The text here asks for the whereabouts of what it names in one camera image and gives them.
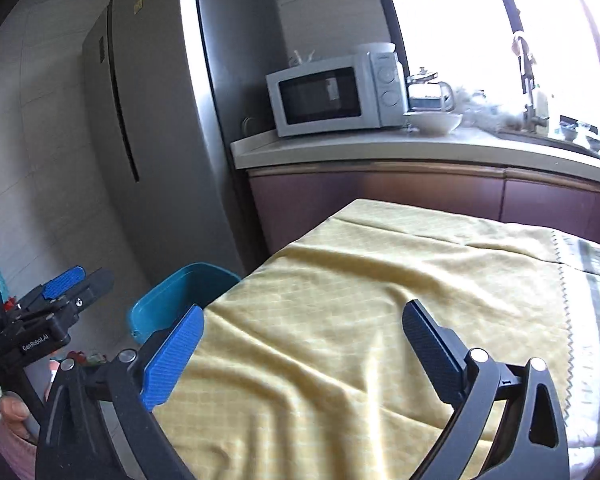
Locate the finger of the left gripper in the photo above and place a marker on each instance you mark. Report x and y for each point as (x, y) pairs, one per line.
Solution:
(64, 282)
(78, 298)

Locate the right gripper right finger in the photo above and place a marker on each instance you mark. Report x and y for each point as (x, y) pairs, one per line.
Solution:
(531, 440)

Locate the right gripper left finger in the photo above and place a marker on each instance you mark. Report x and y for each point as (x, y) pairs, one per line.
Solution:
(74, 441)

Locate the blue trash bin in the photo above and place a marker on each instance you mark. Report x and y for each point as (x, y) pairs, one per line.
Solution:
(197, 284)

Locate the purple kitchen cabinets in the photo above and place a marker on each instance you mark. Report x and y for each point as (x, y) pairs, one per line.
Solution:
(293, 199)

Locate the kitchen faucet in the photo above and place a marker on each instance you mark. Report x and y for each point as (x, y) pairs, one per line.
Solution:
(536, 114)

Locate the person's left hand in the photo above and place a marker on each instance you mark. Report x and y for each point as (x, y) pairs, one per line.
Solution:
(15, 414)

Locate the yellow and grey tablecloth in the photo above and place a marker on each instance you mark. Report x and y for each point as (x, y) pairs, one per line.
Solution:
(304, 371)

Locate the stainless steel refrigerator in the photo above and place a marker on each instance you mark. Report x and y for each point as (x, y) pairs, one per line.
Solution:
(170, 85)

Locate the white ceramic bowl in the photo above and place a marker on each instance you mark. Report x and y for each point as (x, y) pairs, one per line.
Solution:
(433, 122)

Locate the glass electric kettle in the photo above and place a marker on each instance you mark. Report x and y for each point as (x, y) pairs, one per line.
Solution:
(426, 91)

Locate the white microwave oven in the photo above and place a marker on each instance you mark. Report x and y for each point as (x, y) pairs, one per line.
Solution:
(358, 91)

